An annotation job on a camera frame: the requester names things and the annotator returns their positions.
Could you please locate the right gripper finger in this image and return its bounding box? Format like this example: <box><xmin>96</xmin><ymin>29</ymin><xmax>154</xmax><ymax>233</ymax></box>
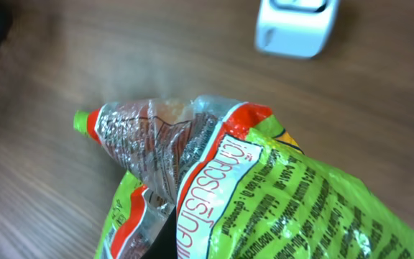
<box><xmin>141</xmin><ymin>209</ymin><xmax>178</xmax><ymax>259</ymax></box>

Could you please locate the green snack bag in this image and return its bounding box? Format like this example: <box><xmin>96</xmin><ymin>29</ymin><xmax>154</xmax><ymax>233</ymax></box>
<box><xmin>93</xmin><ymin>114</ymin><xmax>414</xmax><ymax>259</ymax></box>

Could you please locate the clear candy bag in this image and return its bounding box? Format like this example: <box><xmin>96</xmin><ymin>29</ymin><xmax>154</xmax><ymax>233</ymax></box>
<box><xmin>73</xmin><ymin>94</ymin><xmax>275</xmax><ymax>259</ymax></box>

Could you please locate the white barcode scanner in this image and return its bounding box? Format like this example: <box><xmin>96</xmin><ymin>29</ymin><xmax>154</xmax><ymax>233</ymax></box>
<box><xmin>254</xmin><ymin>0</ymin><xmax>340</xmax><ymax>59</ymax></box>

